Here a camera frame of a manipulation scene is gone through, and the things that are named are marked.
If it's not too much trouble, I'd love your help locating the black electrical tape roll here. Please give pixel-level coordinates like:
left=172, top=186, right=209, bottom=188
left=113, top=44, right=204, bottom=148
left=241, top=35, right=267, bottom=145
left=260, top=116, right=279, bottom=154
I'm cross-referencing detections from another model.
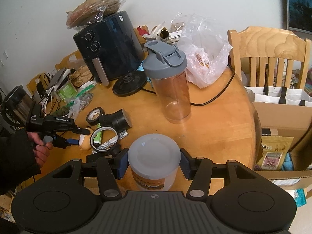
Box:
left=86, top=107, right=105, bottom=126

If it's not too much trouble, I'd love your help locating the green hand cream tube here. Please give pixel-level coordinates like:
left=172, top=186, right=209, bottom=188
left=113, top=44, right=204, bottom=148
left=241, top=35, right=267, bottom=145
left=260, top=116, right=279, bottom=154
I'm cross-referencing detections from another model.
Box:
left=93, top=131, right=103, bottom=147

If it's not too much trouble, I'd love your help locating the silver foil stick packet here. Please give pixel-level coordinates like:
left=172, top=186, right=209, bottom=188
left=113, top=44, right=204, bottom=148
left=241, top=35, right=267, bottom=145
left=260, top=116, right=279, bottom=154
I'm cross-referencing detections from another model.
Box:
left=95, top=130, right=129, bottom=152

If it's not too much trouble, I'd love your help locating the thin dark tape ring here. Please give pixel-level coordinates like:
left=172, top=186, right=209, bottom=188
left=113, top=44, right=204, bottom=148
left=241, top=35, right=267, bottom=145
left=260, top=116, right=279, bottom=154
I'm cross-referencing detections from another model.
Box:
left=89, top=126, right=120, bottom=153

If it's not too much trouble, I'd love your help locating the black cylinder speaker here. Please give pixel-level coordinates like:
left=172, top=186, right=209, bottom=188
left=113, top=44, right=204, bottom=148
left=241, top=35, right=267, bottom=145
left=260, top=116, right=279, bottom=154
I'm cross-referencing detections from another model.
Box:
left=112, top=108, right=132, bottom=133

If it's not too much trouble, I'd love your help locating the white plastic jar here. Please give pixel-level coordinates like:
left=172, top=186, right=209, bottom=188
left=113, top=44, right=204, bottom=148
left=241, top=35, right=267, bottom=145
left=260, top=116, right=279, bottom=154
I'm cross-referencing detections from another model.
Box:
left=128, top=134, right=181, bottom=191

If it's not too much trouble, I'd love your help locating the person left hand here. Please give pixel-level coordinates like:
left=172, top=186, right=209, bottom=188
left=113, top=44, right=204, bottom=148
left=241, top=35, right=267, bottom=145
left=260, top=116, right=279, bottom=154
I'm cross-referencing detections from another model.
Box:
left=27, top=132, right=53, bottom=168

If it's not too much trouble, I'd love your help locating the green net bag of nuts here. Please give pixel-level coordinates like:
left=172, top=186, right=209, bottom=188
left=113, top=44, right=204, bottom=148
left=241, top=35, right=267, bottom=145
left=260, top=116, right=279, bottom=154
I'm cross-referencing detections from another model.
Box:
left=51, top=105, right=70, bottom=117

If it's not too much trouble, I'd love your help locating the small black cylinder cap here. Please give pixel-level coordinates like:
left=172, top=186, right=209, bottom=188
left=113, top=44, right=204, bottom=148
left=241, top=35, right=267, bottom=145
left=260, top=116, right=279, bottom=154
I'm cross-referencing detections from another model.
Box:
left=99, top=115, right=116, bottom=130

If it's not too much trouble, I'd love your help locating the stainless electric kettle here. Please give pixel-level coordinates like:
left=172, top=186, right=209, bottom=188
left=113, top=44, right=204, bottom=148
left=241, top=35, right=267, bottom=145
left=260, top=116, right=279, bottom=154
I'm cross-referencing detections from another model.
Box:
left=1, top=85, right=34, bottom=128

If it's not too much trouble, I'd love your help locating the clear bag of seeds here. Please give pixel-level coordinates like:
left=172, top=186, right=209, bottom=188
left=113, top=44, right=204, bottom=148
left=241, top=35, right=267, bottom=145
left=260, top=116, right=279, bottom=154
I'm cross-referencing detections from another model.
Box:
left=68, top=85, right=95, bottom=120

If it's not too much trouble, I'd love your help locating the green label can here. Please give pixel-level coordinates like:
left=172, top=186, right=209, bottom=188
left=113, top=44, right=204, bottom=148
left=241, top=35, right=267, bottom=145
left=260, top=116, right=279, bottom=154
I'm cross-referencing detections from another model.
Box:
left=56, top=78, right=77, bottom=104

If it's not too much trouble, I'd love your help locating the black kettle base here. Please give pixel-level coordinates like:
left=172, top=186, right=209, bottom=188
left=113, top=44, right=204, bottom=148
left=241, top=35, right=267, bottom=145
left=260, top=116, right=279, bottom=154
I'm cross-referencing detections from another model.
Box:
left=112, top=71, right=147, bottom=97

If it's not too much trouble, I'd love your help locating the cardboard box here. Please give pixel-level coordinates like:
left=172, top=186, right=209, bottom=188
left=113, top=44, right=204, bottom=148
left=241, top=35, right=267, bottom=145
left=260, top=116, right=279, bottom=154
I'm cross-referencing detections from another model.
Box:
left=253, top=102, right=311, bottom=190

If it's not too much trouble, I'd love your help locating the dark blue air fryer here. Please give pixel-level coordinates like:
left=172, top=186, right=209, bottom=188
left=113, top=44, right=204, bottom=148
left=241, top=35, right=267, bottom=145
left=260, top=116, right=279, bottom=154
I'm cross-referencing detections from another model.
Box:
left=73, top=11, right=144, bottom=86

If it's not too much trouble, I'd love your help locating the clear shaker bottle grey lid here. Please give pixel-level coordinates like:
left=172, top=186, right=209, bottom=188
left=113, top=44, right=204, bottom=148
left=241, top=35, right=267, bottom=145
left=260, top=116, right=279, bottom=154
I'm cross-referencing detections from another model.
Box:
left=143, top=40, right=191, bottom=123

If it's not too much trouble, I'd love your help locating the clear plastic bag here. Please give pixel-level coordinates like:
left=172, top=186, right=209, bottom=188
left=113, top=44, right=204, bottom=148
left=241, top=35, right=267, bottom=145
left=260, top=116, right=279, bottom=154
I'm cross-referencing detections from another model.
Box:
left=171, top=13, right=232, bottom=89

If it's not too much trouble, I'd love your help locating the container with foil roll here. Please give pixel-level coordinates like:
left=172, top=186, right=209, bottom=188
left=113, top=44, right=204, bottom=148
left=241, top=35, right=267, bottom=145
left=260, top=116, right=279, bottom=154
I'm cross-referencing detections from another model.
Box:
left=134, top=22, right=184, bottom=44

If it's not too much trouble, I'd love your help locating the wooden chair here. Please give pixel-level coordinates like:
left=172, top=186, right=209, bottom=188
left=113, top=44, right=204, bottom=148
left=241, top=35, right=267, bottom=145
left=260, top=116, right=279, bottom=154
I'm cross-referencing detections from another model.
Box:
left=227, top=26, right=311, bottom=89

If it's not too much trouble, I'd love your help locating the white charging cable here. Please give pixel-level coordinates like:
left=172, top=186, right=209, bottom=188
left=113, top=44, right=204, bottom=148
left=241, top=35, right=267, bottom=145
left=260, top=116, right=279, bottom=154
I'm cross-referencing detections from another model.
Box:
left=45, top=87, right=61, bottom=114

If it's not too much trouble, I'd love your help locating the black kettle power cord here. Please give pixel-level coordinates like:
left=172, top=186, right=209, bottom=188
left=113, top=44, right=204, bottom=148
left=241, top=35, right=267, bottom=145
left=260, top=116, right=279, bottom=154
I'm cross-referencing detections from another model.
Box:
left=141, top=54, right=236, bottom=107

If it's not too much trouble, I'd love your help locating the wall monitor screen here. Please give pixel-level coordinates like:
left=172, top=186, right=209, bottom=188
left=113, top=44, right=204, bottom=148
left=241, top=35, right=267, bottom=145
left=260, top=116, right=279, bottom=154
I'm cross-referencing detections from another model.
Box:
left=286, top=0, right=311, bottom=34

